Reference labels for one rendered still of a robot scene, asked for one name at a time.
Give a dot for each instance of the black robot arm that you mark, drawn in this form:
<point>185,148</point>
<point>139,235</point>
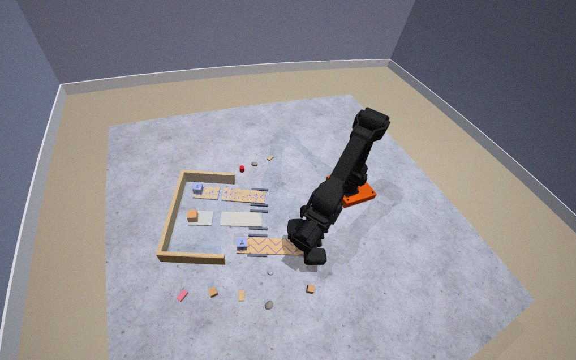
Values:
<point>349,173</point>

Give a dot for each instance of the tan strip with blue speckles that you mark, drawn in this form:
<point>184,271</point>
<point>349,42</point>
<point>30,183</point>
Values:
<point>248,196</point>

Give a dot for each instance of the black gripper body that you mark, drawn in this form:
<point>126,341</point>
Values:
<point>318,255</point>

